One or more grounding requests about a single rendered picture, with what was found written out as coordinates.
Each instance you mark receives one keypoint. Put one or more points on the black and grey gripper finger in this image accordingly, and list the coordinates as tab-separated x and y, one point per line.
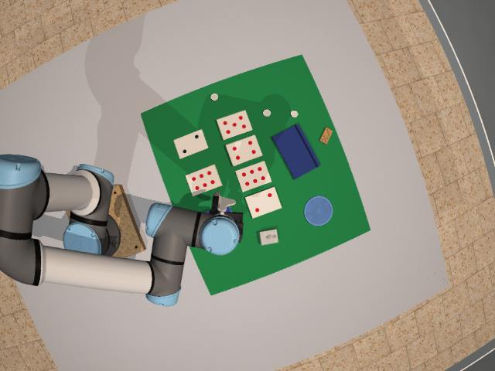
222	202

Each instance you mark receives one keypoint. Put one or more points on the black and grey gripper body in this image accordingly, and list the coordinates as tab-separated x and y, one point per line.
237	217

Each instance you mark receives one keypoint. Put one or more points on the green felt mat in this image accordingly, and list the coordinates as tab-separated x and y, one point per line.
281	87

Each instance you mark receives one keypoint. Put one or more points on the blue round disc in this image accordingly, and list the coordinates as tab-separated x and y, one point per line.
318	211

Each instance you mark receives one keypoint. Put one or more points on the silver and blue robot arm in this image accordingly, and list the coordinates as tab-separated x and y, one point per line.
25	194

